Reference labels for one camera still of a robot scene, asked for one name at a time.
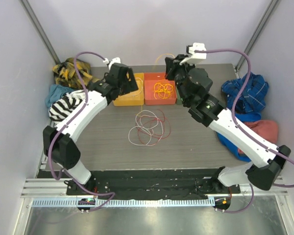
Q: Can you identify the yellow plaid cloth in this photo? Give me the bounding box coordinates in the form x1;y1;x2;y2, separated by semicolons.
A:
52;58;101;90

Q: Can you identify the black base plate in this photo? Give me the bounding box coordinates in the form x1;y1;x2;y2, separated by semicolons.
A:
38;167;242;200

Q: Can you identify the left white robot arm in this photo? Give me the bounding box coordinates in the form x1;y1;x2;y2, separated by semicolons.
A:
43;63;138;195

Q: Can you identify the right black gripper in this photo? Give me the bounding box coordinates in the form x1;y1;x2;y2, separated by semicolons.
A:
165;54;197;105

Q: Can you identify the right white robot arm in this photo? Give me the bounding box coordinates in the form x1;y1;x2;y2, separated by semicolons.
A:
165;54;291;193

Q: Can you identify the left aluminium frame post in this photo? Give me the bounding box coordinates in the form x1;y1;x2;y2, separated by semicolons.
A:
19;0;60;64

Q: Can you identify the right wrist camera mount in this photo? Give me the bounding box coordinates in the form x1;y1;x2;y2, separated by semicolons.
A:
179;43;207;65

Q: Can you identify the blue plaid cloth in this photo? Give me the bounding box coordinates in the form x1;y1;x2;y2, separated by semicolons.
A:
221;73;270;114

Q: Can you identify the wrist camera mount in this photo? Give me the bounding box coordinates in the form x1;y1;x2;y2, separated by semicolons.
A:
103;57;121;67
179;43;207;65

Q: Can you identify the teal cloth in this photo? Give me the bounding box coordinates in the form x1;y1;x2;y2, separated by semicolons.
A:
45;84;72;108

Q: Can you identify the right aluminium frame post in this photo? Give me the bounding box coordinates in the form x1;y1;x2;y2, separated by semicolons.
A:
234;0;281;72

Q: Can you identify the white cable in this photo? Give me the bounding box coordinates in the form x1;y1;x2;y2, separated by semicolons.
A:
127;77;144;97
128;110;165;146

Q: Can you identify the red plastic bin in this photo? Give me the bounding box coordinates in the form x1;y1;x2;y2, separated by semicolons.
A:
144;72;177;106

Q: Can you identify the orange thin cable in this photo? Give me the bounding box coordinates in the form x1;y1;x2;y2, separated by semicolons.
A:
140;53;174;111

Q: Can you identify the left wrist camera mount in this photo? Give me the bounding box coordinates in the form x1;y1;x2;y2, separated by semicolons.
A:
103;57;121;67

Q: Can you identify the white slotted cable duct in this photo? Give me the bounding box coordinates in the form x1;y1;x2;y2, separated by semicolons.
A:
32;197;215;208

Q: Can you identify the bright blue cloth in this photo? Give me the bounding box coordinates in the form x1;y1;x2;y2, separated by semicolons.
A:
217;112;262;163

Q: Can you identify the black white striped cloth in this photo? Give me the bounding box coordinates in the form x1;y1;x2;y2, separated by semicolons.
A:
48;90;86;123

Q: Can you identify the yellow plastic bin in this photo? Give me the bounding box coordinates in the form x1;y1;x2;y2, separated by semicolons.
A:
113;73;144;106

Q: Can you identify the salmon red cloth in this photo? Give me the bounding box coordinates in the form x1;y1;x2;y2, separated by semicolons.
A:
244;120;278;144

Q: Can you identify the aluminium frame post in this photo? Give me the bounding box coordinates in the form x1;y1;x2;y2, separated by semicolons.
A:
19;0;60;64
234;0;281;72

